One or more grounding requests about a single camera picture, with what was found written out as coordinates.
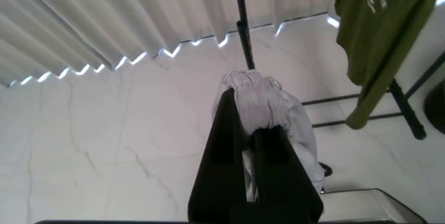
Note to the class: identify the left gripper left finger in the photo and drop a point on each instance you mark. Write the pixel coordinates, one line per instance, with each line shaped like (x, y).
(219, 175)

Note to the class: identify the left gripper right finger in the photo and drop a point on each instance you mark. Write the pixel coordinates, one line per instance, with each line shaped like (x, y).
(281, 182)

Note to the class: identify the pale grey shorts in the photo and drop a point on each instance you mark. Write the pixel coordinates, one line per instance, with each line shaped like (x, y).
(260, 102)

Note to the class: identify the green shirt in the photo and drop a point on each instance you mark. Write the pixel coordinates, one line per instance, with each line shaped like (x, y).
(375, 43)

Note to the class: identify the black clothes rack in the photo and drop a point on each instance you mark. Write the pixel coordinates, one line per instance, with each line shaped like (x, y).
(243, 25)

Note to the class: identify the white curtain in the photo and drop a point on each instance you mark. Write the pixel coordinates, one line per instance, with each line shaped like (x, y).
(104, 15)

